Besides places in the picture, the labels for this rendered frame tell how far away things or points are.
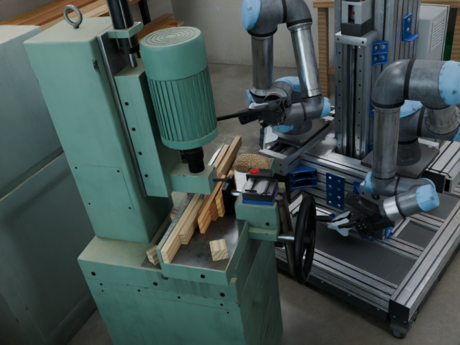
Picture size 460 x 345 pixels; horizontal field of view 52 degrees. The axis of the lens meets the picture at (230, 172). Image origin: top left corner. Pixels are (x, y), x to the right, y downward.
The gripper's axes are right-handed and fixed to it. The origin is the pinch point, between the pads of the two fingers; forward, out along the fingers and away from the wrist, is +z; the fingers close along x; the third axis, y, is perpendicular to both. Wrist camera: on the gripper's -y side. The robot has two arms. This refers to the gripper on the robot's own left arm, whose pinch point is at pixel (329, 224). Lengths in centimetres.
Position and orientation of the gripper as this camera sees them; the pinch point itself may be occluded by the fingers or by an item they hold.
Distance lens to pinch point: 165.4
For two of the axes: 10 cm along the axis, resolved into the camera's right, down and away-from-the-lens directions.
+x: 3.0, -5.7, 7.7
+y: 5.8, 7.5, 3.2
